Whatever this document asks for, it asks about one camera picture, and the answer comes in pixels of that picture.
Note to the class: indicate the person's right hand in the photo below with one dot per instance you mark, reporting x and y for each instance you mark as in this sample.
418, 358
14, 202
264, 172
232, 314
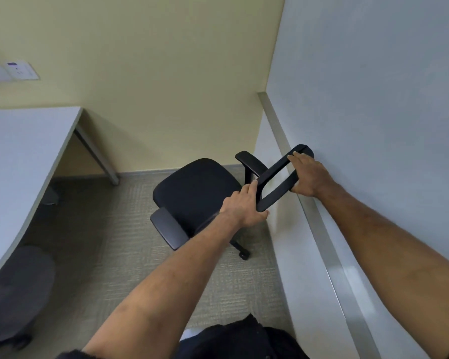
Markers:
312, 177

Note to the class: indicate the person's left hand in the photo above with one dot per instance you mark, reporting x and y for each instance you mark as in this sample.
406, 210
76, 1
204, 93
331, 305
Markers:
239, 211

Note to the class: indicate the person's right thumb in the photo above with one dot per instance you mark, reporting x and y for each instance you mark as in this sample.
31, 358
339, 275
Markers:
296, 189

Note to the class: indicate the person's left thumb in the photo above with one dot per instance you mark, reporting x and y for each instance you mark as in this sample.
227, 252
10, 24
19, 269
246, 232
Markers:
263, 216

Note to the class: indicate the black office chair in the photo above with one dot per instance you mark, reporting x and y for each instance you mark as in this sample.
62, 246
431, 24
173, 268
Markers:
194, 190

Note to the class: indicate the person's right forearm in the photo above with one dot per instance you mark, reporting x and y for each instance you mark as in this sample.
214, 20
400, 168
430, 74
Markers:
389, 257

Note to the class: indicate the person's left forearm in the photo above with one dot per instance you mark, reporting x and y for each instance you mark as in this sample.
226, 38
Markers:
164, 291

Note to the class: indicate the silver metal partition trim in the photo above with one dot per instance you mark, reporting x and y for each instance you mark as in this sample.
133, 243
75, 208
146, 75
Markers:
321, 235

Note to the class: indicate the person's black clothing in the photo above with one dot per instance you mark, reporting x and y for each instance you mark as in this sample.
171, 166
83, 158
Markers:
243, 342

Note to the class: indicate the grey baseboard strip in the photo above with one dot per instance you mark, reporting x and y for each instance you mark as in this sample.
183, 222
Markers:
142, 173

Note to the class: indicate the grey metal desk leg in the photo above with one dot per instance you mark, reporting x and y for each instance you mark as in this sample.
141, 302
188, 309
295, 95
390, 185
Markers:
97, 155

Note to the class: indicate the grey round desk foot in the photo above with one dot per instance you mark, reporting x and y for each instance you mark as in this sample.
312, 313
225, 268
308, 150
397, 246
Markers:
51, 197

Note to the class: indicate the grey desk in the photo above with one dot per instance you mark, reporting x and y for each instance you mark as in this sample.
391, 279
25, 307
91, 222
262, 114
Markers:
15, 164

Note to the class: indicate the dark grey office chair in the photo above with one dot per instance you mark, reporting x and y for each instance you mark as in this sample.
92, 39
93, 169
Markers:
15, 291

